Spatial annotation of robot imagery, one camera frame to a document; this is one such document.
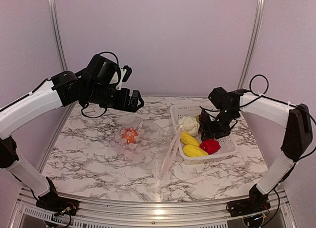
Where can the yellow toy fruit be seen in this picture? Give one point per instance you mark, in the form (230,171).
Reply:
(187,139)
(194,151)

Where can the aluminium frame post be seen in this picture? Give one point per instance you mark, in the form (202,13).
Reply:
(56,31)
(252,43)

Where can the red toy bell pepper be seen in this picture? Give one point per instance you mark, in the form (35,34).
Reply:
(210,146)

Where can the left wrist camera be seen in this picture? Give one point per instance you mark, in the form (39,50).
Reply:
(104,69)

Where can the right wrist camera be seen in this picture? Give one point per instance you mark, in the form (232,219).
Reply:
(223,100)

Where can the yellow toy fruit back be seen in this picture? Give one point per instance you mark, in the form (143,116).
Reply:
(187,139)

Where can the clear zip top bag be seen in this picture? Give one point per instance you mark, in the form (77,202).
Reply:
(155,149)

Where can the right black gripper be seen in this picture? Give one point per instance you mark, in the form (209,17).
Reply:
(218,133)

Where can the yellow toy fruit front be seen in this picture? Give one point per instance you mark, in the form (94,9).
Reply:
(194,151)

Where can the white toy cauliflower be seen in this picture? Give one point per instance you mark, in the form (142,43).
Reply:
(190,125)

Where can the right aluminium frame post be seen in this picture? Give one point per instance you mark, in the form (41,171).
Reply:
(252,43)

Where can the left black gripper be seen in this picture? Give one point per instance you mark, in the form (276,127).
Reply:
(123,104)

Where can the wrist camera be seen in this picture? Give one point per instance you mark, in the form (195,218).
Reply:
(223,100)
(104,69)

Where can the front aluminium rail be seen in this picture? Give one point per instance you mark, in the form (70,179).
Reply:
(102,213)

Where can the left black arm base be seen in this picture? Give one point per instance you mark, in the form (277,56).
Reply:
(53,202)

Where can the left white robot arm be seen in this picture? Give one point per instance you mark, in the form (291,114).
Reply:
(60,91)

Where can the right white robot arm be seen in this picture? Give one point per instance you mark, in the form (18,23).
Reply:
(296,120)

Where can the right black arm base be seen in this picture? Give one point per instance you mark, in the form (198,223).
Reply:
(256,202)

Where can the left aluminium frame post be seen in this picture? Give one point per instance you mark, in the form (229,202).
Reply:
(56,31)

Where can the orange toy pumpkin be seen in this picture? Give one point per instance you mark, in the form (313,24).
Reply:
(129,135)

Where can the dark red toy grapes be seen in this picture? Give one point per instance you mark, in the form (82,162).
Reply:
(204,117)

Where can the white plastic basket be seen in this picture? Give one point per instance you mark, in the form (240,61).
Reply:
(227,144)

